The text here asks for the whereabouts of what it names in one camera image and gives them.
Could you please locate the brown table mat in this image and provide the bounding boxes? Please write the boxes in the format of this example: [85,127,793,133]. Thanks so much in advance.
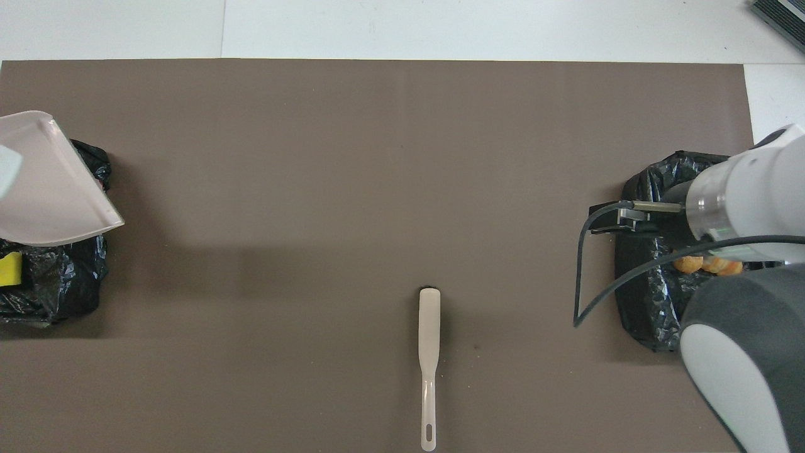
[0,59,790,453]

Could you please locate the black bin with pink spot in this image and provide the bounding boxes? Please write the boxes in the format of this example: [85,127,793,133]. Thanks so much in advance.
[0,139,112,327]

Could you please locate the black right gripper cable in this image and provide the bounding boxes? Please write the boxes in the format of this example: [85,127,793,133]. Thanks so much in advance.
[574,200,805,328]

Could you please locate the beige hand brush black bristles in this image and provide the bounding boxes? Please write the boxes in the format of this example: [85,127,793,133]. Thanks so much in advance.
[418,286,441,452]

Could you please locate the striped orange croissant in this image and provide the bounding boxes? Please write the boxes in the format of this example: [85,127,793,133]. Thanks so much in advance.
[704,256,745,278]

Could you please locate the dark ribbed panel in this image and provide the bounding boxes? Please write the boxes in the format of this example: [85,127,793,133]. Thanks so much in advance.
[750,0,805,54]

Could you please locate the yellow green scouring sponge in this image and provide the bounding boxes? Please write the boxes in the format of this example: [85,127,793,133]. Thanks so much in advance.
[0,252,23,288]

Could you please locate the black bag lined bin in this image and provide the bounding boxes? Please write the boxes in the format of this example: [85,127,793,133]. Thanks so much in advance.
[614,150,780,353]

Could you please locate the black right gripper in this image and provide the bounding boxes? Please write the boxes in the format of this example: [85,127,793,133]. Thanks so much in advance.
[590,181,697,247]

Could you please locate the beige plastic dustpan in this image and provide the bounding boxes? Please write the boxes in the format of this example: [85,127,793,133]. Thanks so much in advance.
[0,111,125,247]

